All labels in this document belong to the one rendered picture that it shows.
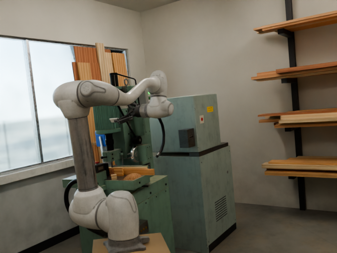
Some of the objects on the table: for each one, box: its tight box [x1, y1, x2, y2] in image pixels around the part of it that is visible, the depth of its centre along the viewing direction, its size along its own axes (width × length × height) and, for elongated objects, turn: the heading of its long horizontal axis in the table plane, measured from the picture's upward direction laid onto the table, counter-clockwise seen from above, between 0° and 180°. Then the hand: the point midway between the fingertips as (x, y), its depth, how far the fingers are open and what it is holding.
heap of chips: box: [122, 173, 142, 180], centre depth 224 cm, size 8×12×3 cm
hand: (116, 113), depth 226 cm, fingers open, 13 cm apart
